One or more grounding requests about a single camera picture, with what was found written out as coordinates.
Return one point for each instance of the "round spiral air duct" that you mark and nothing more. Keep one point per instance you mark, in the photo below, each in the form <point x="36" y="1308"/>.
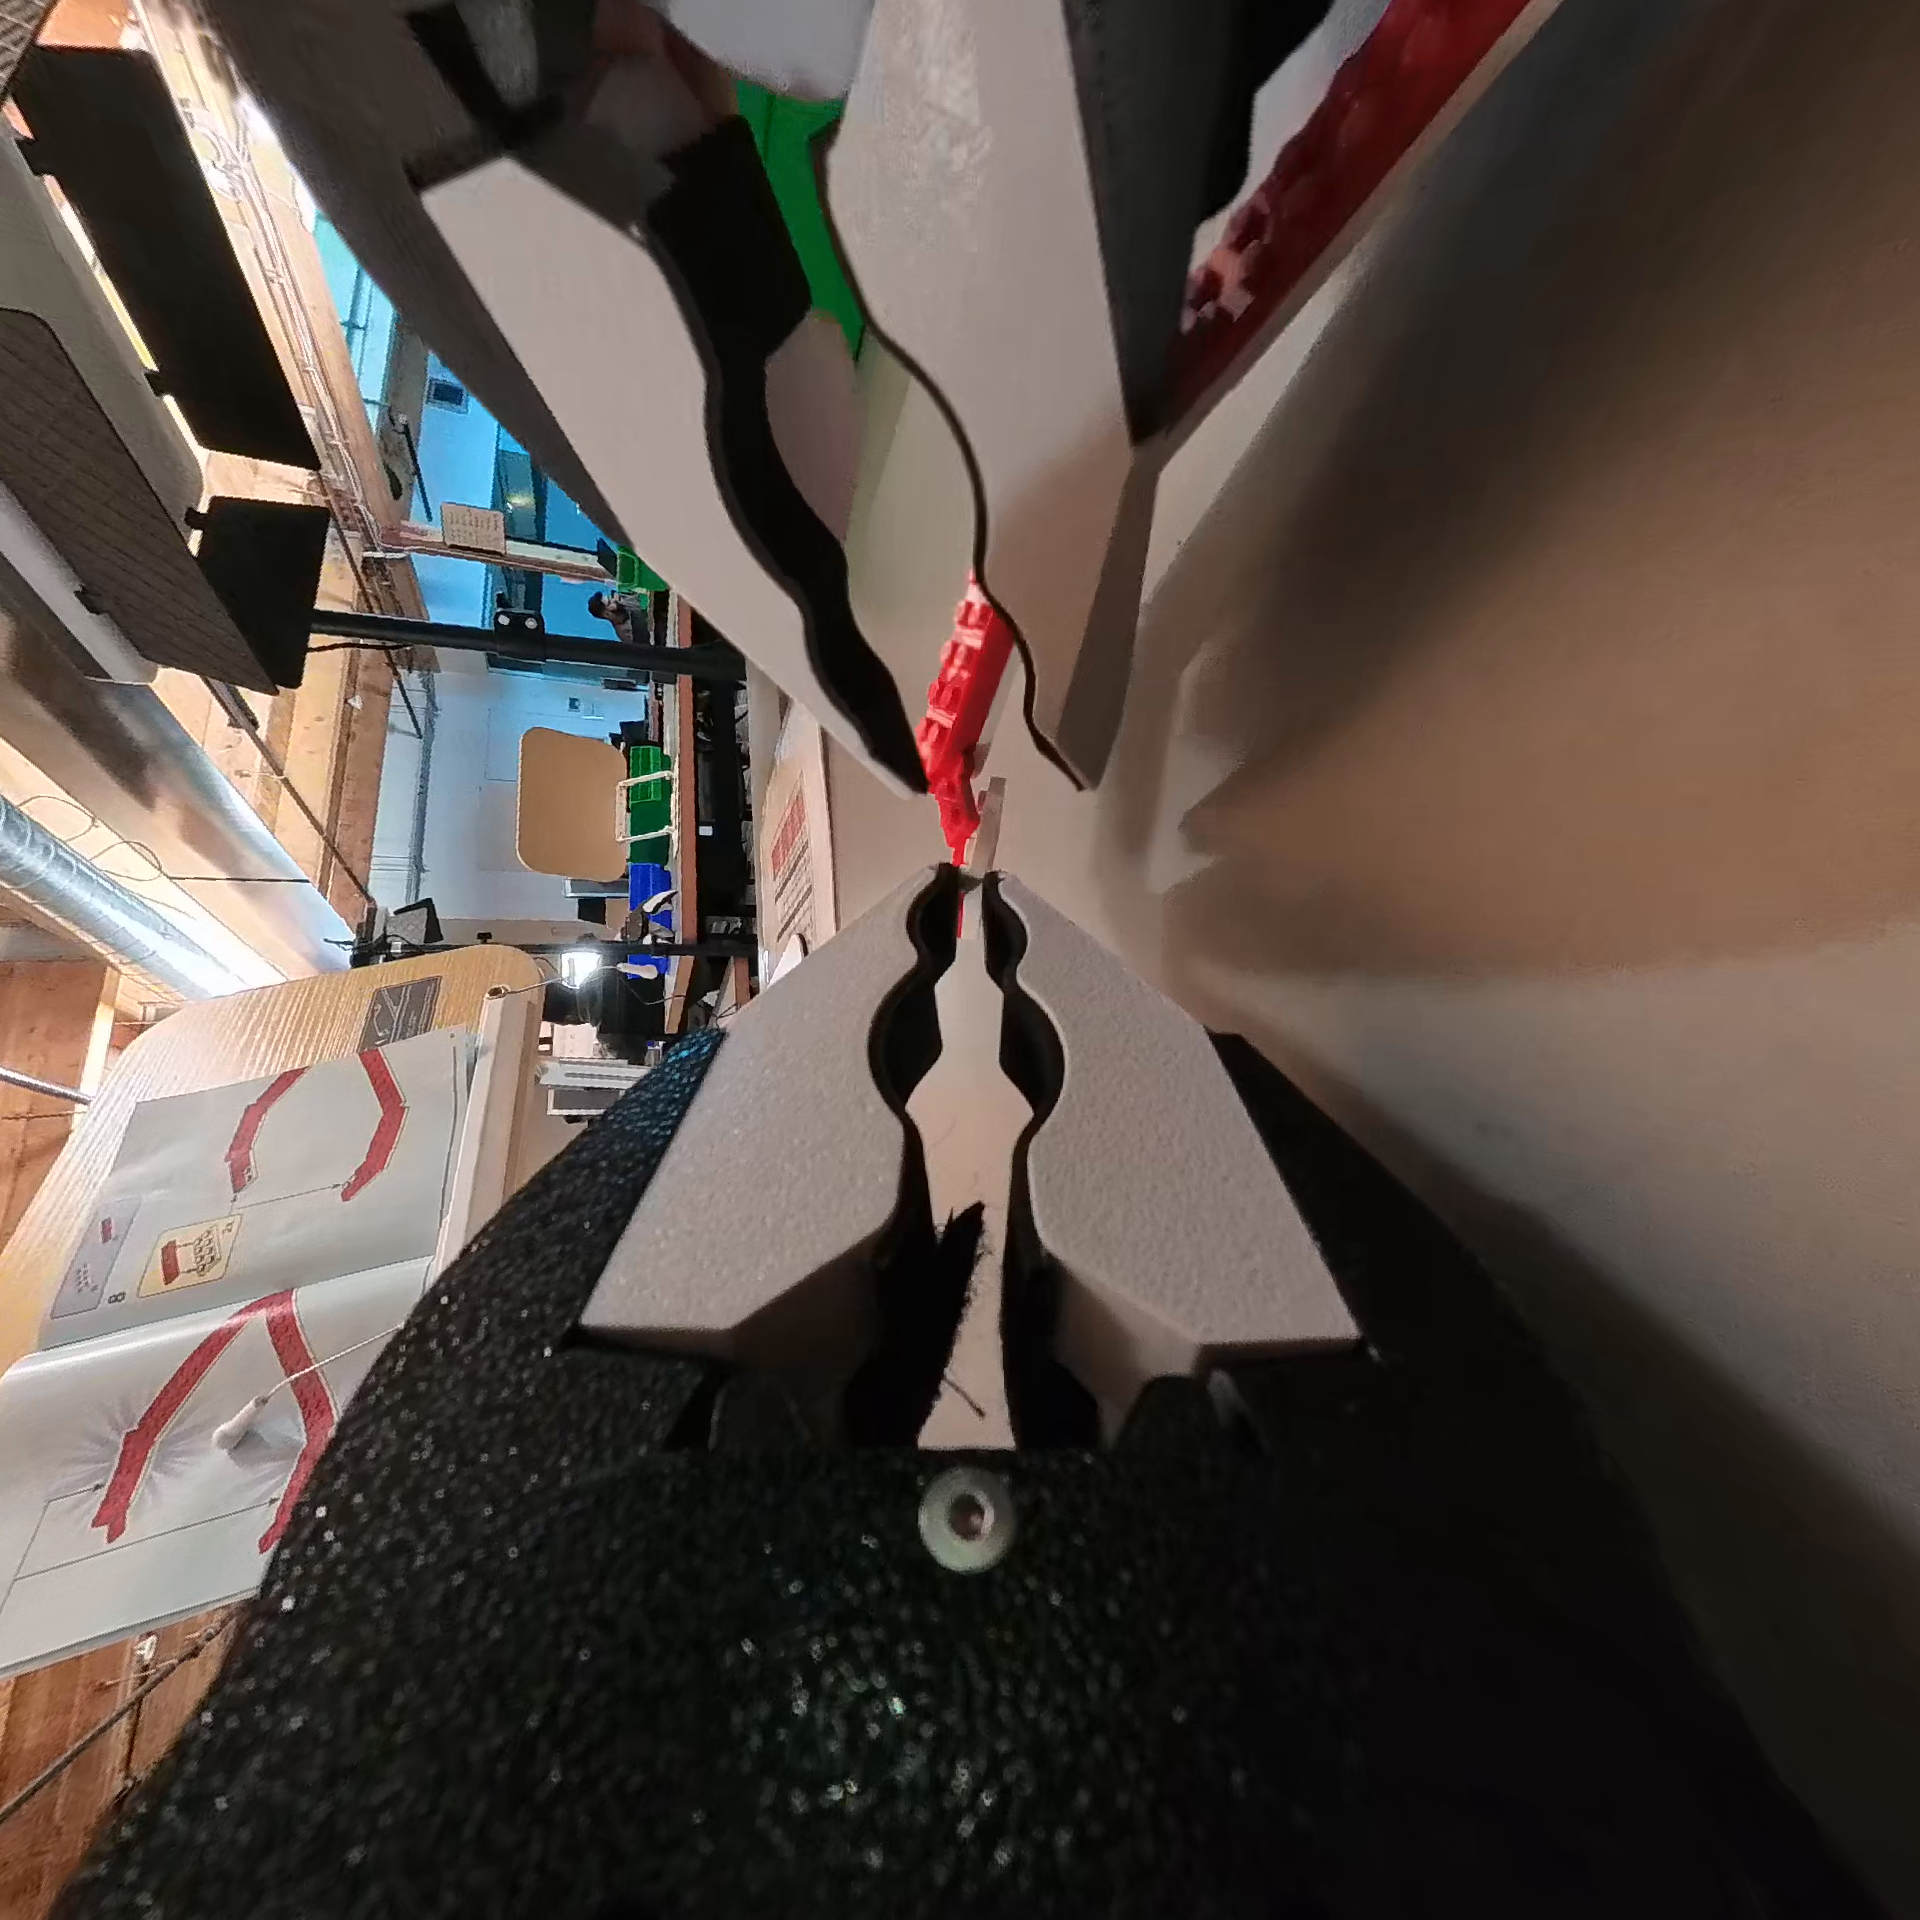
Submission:
<point x="90" y="885"/>

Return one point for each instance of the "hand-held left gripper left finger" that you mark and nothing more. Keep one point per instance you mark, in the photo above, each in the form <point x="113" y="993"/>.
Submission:
<point x="751" y="1184"/>

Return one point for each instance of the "blue storage bins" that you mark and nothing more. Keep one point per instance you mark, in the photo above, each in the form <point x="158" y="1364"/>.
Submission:
<point x="648" y="894"/>

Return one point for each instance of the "black horizontal pole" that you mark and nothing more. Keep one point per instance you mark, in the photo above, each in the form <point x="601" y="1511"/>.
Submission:
<point x="526" y="641"/>

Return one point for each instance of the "printed paper sheet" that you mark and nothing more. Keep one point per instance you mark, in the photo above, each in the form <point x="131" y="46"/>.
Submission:
<point x="795" y="885"/>

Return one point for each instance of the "green storage bins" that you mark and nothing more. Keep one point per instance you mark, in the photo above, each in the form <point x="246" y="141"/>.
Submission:
<point x="648" y="779"/>

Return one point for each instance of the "white booklet stand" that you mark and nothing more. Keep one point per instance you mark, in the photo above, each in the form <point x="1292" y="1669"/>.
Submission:
<point x="495" y="1080"/>

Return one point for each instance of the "large red lego assembly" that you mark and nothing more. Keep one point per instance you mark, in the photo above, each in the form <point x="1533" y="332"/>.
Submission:
<point x="1320" y="194"/>

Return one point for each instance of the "white lego piece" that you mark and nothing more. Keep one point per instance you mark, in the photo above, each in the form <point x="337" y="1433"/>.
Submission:
<point x="987" y="826"/>

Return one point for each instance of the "lego instruction booklet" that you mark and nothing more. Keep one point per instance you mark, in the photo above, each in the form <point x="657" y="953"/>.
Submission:
<point x="225" y="1199"/>

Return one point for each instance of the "red lego arc assembly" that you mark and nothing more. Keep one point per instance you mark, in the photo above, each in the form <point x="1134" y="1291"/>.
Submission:
<point x="960" y="706"/>

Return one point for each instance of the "black ceiling panel light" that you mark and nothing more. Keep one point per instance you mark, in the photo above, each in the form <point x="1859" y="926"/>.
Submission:
<point x="263" y="586"/>
<point x="106" y="495"/>
<point x="150" y="225"/>

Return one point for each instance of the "rounded wooden board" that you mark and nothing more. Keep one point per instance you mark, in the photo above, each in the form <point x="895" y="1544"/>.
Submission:
<point x="570" y="803"/>

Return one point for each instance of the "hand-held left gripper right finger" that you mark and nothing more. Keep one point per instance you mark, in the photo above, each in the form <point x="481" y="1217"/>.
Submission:
<point x="1185" y="1184"/>

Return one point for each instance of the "green Lego baseplate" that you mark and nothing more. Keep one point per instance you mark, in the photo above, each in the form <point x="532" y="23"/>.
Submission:
<point x="788" y="167"/>

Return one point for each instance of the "rectangular metal air duct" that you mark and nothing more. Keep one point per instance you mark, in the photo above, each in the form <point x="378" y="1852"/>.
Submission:
<point x="135" y="751"/>

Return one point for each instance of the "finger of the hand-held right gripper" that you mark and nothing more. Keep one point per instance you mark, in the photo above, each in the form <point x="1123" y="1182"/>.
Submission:
<point x="990" y="269"/>
<point x="600" y="375"/>

